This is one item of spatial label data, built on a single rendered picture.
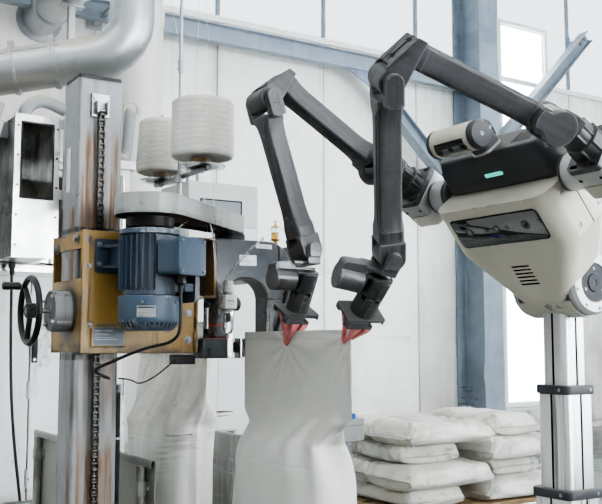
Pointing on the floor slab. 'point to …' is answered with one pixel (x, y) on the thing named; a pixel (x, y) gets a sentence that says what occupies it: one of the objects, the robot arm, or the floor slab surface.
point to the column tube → (86, 144)
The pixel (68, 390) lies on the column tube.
